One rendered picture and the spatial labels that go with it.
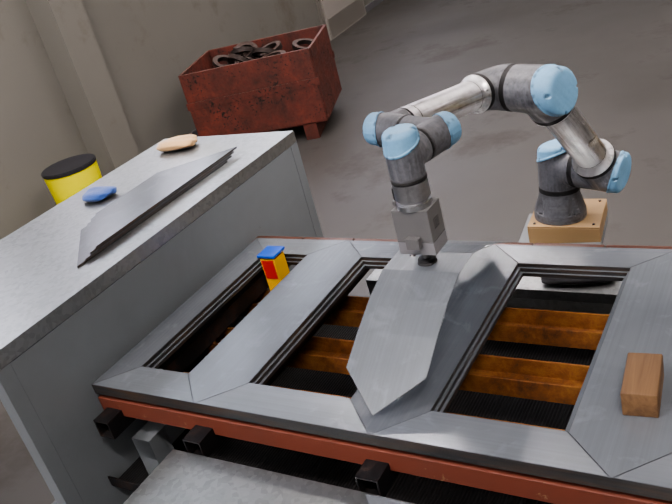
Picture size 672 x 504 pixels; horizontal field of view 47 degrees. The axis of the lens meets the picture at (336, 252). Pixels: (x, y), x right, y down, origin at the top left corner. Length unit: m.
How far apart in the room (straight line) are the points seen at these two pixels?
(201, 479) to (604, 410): 0.82
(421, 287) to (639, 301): 0.47
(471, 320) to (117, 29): 4.99
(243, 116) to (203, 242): 3.84
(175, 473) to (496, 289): 0.84
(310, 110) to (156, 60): 1.45
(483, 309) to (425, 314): 0.26
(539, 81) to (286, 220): 1.08
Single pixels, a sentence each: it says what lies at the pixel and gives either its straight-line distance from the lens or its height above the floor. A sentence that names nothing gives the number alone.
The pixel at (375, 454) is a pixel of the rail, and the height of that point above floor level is 0.79.
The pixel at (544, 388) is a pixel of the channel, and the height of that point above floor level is 0.71.
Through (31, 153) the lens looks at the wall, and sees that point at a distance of 5.56.
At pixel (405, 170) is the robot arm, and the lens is 1.54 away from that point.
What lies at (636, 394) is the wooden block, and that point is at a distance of 1.44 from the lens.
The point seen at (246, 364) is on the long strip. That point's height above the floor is 0.84.
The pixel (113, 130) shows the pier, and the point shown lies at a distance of 5.87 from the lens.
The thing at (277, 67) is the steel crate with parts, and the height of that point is 0.60.
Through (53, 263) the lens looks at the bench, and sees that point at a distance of 2.22.
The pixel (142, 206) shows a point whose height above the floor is 1.07.
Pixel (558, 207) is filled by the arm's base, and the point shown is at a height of 0.79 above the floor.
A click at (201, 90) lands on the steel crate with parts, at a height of 0.55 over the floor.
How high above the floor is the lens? 1.80
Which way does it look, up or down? 26 degrees down
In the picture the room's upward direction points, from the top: 15 degrees counter-clockwise
